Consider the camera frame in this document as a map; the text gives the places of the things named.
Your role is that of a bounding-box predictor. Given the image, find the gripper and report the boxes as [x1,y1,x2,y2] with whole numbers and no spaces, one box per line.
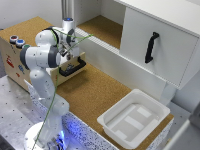
[60,41,81,62]

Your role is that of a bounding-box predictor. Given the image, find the red button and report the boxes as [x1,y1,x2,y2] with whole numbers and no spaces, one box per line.
[9,34,19,43]

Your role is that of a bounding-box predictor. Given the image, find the wooden drawer box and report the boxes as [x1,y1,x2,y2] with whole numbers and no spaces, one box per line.
[0,16,87,92]

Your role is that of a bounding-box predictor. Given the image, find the blue button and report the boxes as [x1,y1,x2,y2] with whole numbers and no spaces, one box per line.
[15,38,26,48]

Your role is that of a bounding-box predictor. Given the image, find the green button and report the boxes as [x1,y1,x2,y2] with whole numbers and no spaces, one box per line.
[21,43,31,50]

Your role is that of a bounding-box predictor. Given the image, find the green cable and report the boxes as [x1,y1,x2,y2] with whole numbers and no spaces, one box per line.
[31,27,93,150]

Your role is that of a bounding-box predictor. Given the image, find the black door handle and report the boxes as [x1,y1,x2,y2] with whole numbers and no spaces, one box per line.
[144,31,160,64]

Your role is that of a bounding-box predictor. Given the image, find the black drawer handle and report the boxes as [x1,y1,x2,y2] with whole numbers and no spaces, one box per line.
[58,56,87,77]

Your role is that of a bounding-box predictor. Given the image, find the white cabinet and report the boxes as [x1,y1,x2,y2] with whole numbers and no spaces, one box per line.
[64,0,200,105]

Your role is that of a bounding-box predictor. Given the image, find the white plastic box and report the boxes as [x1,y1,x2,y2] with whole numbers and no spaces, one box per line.
[96,88,172,150]

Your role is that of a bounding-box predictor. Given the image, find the white sliding door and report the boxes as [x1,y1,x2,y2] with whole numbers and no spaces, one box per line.
[118,6,200,90]

